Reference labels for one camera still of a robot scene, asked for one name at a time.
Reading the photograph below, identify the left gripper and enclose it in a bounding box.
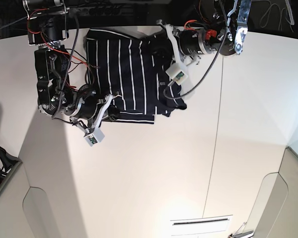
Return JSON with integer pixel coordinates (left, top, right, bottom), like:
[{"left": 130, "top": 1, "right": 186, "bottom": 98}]
[{"left": 145, "top": 19, "right": 204, "bottom": 71}]

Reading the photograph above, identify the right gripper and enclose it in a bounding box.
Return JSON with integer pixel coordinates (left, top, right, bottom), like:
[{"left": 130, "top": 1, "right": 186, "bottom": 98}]
[{"left": 69, "top": 94, "right": 120, "bottom": 135}]

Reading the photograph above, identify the navy white striped T-shirt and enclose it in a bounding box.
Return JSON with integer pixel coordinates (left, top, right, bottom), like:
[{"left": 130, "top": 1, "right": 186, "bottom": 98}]
[{"left": 86, "top": 29, "right": 187, "bottom": 124}]

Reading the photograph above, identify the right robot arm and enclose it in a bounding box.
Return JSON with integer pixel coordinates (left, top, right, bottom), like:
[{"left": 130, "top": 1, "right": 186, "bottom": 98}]
[{"left": 23, "top": 0, "right": 119, "bottom": 134}]

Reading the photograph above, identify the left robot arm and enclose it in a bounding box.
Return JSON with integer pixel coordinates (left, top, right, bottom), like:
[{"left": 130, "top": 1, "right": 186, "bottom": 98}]
[{"left": 149, "top": 0, "right": 252, "bottom": 75}]

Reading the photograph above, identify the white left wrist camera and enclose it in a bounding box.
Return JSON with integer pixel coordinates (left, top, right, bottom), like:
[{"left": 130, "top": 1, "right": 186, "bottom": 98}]
[{"left": 165, "top": 62, "right": 189, "bottom": 85}]

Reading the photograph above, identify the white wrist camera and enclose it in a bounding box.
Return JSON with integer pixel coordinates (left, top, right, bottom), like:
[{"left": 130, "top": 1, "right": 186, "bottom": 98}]
[
  {"left": 84, "top": 128, "right": 105, "bottom": 147},
  {"left": 165, "top": 62, "right": 189, "bottom": 85}
]

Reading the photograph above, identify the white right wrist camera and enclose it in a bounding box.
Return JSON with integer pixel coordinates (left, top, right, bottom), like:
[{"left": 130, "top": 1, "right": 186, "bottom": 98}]
[{"left": 84, "top": 128, "right": 105, "bottom": 147}]

